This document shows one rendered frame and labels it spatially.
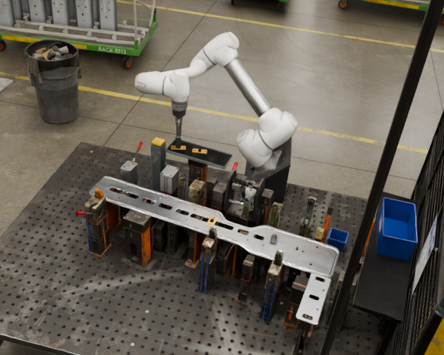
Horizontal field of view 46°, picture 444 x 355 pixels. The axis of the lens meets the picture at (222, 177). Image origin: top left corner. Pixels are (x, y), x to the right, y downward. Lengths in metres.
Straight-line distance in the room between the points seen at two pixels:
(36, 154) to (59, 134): 0.37
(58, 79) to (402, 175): 3.37
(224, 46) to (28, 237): 1.59
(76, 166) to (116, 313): 1.29
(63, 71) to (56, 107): 0.40
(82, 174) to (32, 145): 1.69
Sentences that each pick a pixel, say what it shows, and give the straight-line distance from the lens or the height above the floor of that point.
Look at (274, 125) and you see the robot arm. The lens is 3.14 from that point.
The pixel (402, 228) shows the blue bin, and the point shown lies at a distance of 2.92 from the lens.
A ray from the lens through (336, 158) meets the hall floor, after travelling 5.19.
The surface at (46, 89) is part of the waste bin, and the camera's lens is 5.28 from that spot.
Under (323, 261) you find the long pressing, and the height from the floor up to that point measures 1.00.
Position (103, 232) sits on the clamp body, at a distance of 2.94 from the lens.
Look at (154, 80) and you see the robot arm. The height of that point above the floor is 1.58.
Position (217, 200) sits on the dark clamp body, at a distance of 2.85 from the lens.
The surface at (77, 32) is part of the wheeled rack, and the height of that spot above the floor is 0.28.
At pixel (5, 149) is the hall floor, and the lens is 5.21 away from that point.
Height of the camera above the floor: 2.84
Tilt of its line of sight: 37 degrees down
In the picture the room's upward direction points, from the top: 5 degrees clockwise
